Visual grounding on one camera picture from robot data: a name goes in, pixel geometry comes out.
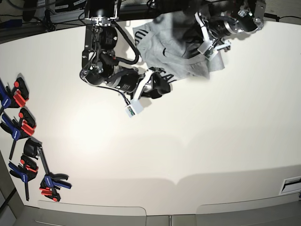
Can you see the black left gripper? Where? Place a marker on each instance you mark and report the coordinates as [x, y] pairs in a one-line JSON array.
[[211, 29]]

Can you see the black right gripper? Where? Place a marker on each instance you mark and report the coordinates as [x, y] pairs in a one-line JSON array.
[[149, 85]]

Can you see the grey T-shirt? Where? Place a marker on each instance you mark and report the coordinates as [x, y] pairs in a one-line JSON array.
[[170, 42]]

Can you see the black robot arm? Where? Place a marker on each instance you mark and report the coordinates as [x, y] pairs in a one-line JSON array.
[[102, 68], [247, 15]]

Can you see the blue red bar clamp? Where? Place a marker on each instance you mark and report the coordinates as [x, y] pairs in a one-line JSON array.
[[15, 97], [51, 183], [24, 128], [27, 170]]

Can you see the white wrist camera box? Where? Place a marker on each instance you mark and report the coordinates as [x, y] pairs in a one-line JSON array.
[[133, 108], [208, 51]]

